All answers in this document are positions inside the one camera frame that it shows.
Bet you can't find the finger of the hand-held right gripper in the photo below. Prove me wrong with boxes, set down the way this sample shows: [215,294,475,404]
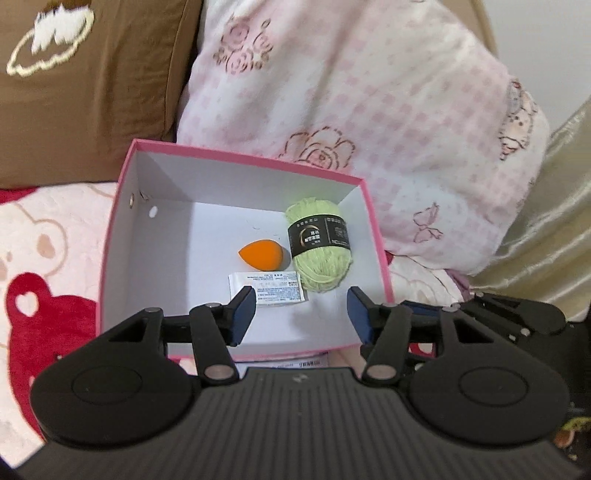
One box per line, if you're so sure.
[399,298,467,324]
[462,291,571,339]

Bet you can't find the orange makeup sponge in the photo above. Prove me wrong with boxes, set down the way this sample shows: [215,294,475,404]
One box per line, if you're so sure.
[238,239,290,274]

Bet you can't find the white sachet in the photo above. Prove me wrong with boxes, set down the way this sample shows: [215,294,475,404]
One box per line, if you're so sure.
[228,272,308,307]

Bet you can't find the light blue wet wipes pack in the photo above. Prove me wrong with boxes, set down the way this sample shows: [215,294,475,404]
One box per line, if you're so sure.
[235,352,329,376]

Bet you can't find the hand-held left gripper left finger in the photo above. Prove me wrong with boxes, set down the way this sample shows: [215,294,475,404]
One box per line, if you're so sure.
[97,285,257,385]

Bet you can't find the shiny beige cloth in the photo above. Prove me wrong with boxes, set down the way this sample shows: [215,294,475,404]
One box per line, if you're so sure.
[470,0,591,325]

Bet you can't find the brown embroidered pillow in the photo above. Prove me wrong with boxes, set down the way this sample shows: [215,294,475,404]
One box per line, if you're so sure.
[0,0,205,191]

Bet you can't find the pink floral checkered pillow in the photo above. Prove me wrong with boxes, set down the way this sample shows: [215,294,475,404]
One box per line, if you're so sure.
[177,0,551,278]

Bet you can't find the green yarn ball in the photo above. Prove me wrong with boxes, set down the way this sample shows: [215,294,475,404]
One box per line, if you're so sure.
[283,197,355,294]

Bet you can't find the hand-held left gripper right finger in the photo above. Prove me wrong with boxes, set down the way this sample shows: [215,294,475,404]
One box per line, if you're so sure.
[347,286,498,385]

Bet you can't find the pink cardboard box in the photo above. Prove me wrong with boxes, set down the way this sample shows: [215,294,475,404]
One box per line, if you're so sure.
[99,138,396,363]

